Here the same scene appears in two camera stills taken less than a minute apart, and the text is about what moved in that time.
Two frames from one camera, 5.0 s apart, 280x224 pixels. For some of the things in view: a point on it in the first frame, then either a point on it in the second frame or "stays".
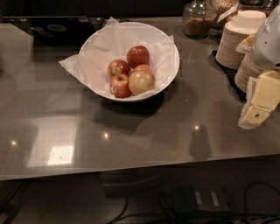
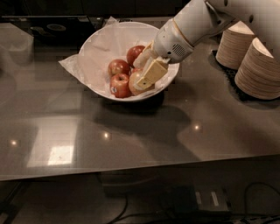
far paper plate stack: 230,52 stays
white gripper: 268,44 -> 171,44
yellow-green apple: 141,82 stays
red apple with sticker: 120,86 stays
